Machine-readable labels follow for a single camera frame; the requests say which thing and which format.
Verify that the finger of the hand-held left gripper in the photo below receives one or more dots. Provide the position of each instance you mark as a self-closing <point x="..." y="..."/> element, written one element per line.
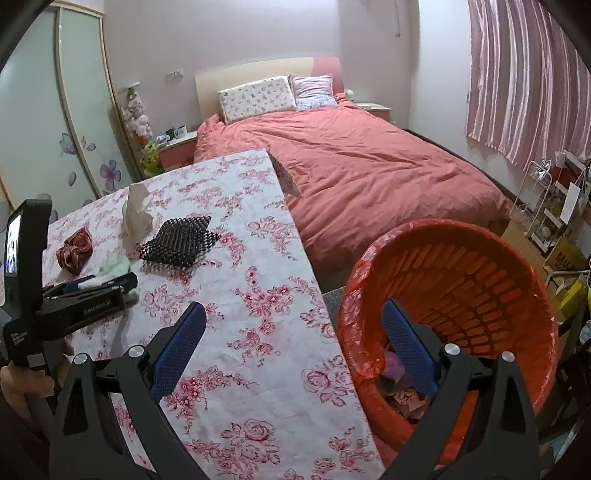
<point x="117" y="282"/>

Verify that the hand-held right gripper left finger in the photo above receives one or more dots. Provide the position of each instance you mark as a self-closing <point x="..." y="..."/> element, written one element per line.
<point x="184" y="341"/>

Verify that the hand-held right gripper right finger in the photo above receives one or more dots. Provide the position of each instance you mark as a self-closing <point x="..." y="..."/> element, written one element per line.
<point x="408" y="346"/>

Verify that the pink plastic wrapper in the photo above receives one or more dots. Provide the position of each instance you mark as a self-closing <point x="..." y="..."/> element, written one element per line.
<point x="392" y="365"/>

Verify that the orange plastic laundry basket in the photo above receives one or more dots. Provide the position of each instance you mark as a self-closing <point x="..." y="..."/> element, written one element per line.
<point x="508" y="295"/>

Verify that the person's left hand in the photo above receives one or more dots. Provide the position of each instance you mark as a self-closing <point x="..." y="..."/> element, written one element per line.
<point x="27" y="381"/>

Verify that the red scrunchie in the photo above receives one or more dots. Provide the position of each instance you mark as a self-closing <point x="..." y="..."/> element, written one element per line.
<point x="74" y="249"/>

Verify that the white crumpled tissue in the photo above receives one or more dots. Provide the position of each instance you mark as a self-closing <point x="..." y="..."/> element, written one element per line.
<point x="136" y="214"/>

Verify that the black mesh pad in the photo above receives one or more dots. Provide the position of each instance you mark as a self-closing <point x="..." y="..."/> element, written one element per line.
<point x="180" y="242"/>

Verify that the yellow green plush toy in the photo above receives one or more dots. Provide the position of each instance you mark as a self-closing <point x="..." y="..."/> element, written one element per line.
<point x="151" y="157"/>

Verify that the pink nightstand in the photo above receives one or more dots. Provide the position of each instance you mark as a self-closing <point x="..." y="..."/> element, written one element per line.
<point x="374" y="110"/>
<point x="178" y="154"/>

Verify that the hanging plush toys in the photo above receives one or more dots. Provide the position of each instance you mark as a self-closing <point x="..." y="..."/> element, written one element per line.
<point x="136" y="115"/>

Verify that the yellow cushion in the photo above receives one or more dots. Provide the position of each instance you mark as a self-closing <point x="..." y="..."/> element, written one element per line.
<point x="572" y="295"/>

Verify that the bed with pink duvet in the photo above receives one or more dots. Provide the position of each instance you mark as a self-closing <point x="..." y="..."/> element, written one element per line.
<point x="369" y="175"/>

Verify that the brown paper bag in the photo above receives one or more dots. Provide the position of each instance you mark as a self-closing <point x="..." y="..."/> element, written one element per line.
<point x="565" y="258"/>

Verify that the sliding door wardrobe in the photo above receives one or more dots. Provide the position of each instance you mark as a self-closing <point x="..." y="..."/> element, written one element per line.
<point x="78" y="92"/>

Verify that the white storage cart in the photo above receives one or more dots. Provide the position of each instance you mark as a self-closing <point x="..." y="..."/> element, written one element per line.
<point x="554" y="217"/>

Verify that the white paper bag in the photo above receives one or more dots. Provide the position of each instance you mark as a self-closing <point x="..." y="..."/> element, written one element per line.
<point x="571" y="203"/>

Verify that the white floral pillow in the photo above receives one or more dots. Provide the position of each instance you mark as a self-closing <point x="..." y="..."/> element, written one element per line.
<point x="256" y="99"/>

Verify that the cream and pink headboard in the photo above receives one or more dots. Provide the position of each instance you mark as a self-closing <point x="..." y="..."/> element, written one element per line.
<point x="244" y="74"/>

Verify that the pink striped pillow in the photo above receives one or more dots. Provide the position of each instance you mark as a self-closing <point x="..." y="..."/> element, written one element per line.
<point x="314" y="90"/>

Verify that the pink curtain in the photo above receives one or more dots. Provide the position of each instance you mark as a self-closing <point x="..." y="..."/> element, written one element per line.
<point x="531" y="78"/>

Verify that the wall socket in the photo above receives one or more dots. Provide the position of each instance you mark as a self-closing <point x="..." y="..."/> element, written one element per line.
<point x="175" y="72"/>

